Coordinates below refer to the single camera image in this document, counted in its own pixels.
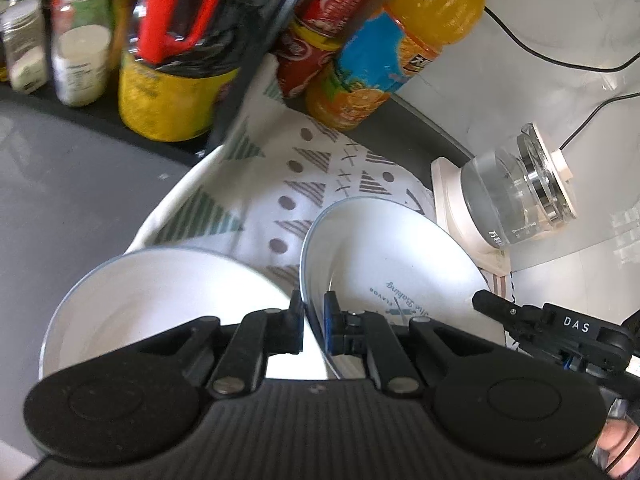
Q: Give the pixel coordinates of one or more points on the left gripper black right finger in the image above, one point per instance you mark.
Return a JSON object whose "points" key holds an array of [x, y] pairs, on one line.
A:
{"points": [[368, 336]]}

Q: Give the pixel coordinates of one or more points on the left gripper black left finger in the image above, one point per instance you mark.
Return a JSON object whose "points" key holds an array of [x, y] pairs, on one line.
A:
{"points": [[261, 334]]}

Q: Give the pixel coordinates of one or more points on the white printed plate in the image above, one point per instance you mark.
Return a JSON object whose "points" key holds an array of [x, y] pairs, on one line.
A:
{"points": [[384, 257]]}

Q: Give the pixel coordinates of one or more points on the white blue-rimmed plate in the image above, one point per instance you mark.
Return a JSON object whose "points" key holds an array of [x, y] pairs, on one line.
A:
{"points": [[141, 294]]}

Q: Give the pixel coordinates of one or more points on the person's right hand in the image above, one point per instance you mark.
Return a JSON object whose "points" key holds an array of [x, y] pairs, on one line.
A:
{"points": [[619, 446]]}

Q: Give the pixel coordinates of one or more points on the cream kettle heating base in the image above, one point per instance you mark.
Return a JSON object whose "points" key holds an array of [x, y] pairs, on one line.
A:
{"points": [[453, 216]]}

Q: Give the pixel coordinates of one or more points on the patterned white table cloth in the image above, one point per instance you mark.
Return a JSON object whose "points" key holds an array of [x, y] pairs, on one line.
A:
{"points": [[254, 198]]}

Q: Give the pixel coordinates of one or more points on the glass electric kettle cream lid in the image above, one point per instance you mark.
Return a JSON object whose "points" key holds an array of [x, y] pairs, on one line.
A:
{"points": [[518, 191]]}

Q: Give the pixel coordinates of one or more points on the yellow tin with utensils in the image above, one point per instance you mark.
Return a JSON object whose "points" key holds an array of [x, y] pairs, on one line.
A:
{"points": [[176, 101]]}

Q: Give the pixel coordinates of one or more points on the orange juice bottle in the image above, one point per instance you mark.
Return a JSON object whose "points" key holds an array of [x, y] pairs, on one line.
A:
{"points": [[393, 45]]}

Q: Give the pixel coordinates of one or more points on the white capped spice jar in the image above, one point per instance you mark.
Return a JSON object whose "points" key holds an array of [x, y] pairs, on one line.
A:
{"points": [[81, 40]]}

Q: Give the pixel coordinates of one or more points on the glass spice jar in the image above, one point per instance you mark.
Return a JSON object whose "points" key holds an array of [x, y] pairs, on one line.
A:
{"points": [[24, 42]]}

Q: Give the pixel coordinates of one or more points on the black wire rack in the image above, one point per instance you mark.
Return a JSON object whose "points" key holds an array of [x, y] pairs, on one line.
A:
{"points": [[228, 110]]}

